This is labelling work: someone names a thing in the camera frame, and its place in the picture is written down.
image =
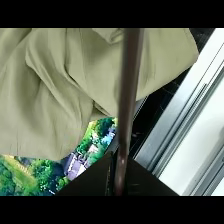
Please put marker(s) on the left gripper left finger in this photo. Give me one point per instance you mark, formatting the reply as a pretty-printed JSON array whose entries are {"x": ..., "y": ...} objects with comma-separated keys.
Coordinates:
[{"x": 93, "y": 181}]

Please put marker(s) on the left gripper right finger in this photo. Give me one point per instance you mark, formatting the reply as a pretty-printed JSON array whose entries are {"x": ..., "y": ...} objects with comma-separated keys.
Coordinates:
[{"x": 146, "y": 183}]

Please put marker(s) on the pale olive shirt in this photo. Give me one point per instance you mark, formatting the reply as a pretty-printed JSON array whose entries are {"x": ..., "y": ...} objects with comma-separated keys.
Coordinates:
[{"x": 50, "y": 100}]

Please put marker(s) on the silver frame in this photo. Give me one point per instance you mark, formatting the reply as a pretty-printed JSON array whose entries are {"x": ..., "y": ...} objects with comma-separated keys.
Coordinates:
[{"x": 176, "y": 123}]

